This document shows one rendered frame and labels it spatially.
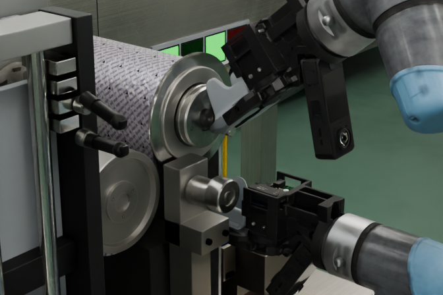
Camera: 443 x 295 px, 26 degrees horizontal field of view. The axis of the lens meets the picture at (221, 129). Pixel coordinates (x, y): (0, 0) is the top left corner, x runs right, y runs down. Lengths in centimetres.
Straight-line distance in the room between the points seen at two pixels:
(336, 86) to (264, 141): 111
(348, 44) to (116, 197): 31
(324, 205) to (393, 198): 291
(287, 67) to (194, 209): 22
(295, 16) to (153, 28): 57
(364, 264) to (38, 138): 43
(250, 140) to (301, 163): 219
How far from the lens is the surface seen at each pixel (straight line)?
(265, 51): 102
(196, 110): 111
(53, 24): 80
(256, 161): 215
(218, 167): 122
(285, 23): 102
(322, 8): 97
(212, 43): 166
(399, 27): 90
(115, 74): 115
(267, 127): 213
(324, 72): 101
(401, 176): 425
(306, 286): 148
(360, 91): 535
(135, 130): 113
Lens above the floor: 163
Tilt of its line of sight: 20 degrees down
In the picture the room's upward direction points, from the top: straight up
